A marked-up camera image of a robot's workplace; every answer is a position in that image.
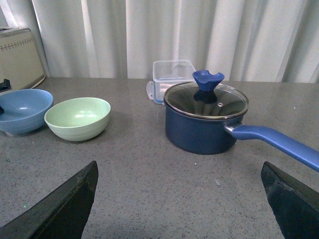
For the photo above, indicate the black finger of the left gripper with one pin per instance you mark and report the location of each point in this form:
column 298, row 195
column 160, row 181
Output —
column 5, row 86

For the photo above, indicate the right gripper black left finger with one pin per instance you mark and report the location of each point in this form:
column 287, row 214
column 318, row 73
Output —
column 62, row 214

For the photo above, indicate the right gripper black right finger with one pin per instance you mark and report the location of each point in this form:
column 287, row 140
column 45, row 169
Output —
column 294, row 204

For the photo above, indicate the blue bowl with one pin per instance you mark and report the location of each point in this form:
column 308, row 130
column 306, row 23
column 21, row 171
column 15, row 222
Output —
column 24, row 110

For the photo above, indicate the green bowl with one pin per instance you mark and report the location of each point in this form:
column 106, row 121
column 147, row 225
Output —
column 78, row 119

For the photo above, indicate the cream two-slot toaster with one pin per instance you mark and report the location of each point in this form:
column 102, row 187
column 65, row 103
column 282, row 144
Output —
column 19, row 59

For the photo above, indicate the blue saucepan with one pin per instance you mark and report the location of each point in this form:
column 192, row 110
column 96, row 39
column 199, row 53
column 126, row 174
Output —
column 216, row 134

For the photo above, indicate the glass lid with blue knob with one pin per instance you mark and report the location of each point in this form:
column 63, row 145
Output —
column 206, row 98

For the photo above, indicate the clear plastic food container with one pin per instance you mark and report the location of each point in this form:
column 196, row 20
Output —
column 167, row 73

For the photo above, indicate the white curtain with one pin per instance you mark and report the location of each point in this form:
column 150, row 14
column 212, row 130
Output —
column 246, row 40

